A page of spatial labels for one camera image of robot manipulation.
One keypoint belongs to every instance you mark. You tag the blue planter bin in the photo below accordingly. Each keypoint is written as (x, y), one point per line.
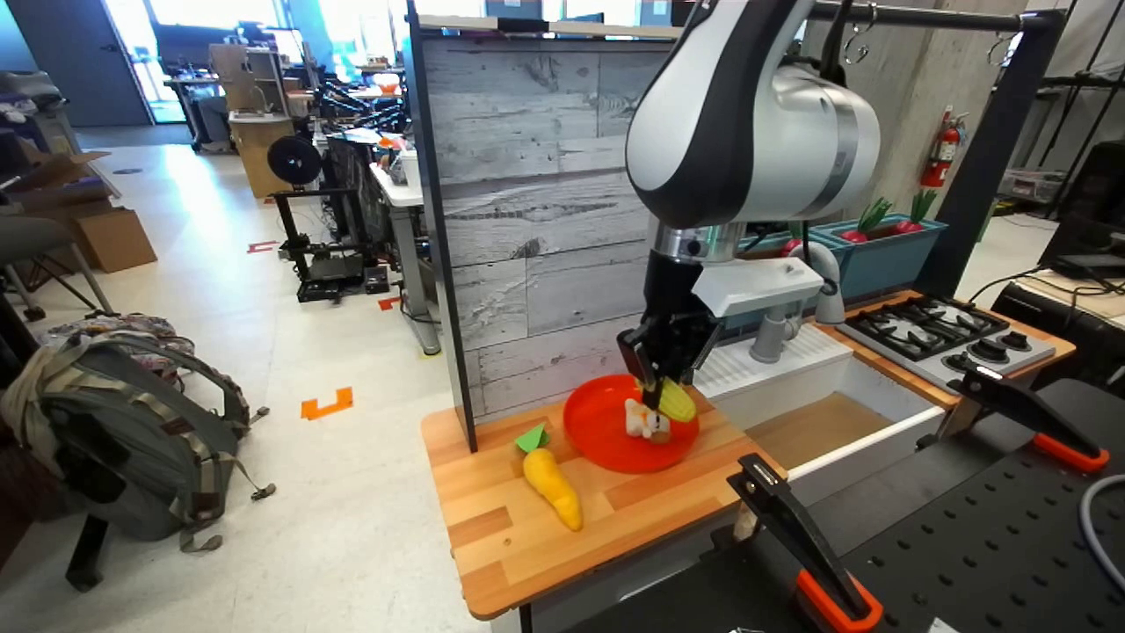
(891, 270)

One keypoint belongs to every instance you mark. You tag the orange floor tape marker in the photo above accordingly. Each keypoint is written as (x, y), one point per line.
(325, 405)

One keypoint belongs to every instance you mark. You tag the white toy sink basin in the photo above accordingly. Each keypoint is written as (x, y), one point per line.
(819, 427)

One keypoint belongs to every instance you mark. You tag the grey camouflage backpack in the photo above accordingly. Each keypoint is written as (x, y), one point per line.
(129, 434)

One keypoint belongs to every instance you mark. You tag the grey toy stovetop black grate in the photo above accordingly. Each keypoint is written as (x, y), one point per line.
(936, 336)

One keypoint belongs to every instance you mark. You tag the yellow plush carrot green leaf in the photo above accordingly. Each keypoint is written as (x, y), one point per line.
(549, 481)

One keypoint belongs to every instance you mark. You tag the grey backsplash panel black frame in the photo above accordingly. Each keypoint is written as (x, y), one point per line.
(529, 235)

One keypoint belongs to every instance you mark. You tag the black metal frame post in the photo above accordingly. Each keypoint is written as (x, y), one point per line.
(997, 143)

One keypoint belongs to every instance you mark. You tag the red toy radish green leaves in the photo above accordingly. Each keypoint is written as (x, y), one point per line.
(876, 216)

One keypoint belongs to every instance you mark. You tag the grey toy faucet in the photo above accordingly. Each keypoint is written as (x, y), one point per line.
(772, 340)

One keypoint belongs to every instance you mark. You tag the yellow toy corn cob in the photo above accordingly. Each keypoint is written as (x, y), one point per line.
(676, 401)

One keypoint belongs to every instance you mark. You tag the wooden butcher block counter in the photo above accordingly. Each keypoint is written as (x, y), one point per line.
(515, 551)

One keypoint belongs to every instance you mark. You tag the red fire extinguisher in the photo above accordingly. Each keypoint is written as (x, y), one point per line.
(939, 152)

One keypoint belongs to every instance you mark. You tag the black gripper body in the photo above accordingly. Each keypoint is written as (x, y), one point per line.
(680, 299)

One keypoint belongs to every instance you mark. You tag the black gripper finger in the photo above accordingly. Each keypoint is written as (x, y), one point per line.
(642, 363)
(690, 358)

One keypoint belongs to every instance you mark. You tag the black pegboard table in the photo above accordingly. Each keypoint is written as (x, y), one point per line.
(997, 551)

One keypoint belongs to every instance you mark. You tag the white toy garlic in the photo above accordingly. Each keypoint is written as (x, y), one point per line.
(644, 425)

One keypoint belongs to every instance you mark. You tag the red plastic plate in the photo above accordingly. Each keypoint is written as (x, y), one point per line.
(598, 427)

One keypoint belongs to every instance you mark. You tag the small brown cardboard box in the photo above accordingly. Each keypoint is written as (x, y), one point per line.
(111, 241)

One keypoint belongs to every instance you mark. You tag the wooden stove counter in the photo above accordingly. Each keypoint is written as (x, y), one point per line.
(1058, 347)

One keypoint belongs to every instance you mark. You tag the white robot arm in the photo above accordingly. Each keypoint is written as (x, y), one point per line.
(748, 116)

